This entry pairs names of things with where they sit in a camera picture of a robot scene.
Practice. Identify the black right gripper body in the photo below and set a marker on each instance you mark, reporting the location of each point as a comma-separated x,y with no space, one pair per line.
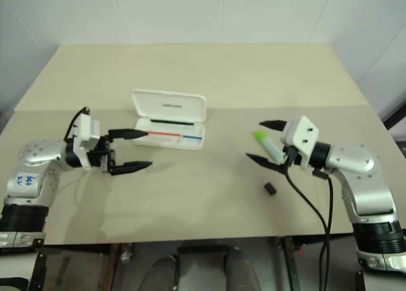
297,161

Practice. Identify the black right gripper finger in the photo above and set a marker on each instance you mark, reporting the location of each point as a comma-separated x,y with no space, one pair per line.
264,162
276,125

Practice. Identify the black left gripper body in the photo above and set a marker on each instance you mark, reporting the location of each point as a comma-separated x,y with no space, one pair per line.
99,153

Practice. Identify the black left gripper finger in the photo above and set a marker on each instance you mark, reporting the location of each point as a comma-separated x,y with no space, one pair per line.
127,133
130,168

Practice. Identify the green capped marker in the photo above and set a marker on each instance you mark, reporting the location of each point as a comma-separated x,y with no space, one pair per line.
269,146

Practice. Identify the white plastic pencil case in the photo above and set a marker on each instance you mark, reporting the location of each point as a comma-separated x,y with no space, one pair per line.
168,108

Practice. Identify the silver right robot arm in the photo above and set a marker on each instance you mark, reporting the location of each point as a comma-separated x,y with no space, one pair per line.
352,164

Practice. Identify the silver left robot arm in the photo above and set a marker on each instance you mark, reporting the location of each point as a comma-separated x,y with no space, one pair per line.
35,154

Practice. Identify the small black block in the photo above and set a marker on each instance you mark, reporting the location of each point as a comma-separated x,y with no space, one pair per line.
270,189

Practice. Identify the rusty metal table leg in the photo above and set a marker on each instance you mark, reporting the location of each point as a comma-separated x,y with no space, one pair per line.
120,262

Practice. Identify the dark metal table leg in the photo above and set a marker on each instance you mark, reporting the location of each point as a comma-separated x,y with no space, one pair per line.
290,265

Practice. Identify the grey rounded shape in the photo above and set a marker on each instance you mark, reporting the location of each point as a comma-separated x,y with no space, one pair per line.
241,272
161,273

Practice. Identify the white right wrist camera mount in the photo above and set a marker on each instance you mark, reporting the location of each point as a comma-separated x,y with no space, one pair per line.
301,135

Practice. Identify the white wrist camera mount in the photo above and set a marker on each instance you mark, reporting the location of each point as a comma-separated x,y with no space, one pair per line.
301,135
85,129

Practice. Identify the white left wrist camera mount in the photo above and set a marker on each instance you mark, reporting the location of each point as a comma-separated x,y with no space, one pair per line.
85,129

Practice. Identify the black frame at wall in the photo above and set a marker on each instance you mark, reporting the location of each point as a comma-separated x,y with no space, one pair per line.
396,112

